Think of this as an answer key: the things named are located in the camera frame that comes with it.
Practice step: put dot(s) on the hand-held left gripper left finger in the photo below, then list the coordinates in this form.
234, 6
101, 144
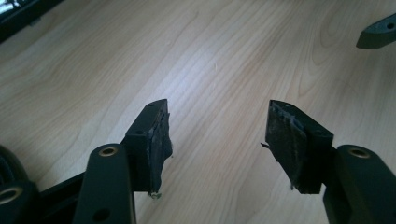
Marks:
149, 146

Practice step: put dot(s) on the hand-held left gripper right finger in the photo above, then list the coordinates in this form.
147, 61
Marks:
295, 146

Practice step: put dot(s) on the black shoe rack red top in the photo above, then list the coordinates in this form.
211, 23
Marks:
18, 21

